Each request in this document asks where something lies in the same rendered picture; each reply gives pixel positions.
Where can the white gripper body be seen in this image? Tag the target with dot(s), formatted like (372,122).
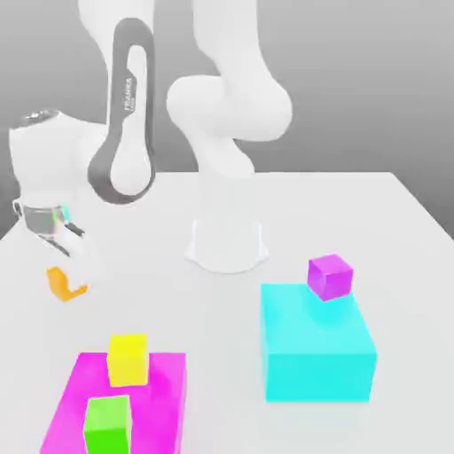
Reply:
(76,253)

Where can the small orange cube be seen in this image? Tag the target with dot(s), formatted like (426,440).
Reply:
(58,283)

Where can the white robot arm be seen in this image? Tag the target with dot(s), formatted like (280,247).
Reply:
(227,106)

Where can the small yellow cube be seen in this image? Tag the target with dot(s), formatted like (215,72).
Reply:
(127,360)

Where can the small green cube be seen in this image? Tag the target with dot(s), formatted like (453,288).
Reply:
(106,425)

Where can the small purple cube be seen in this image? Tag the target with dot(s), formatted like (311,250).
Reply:
(330,278)

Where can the large magenta box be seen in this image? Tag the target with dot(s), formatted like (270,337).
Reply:
(163,397)

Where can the large cyan box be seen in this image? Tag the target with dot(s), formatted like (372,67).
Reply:
(319,354)

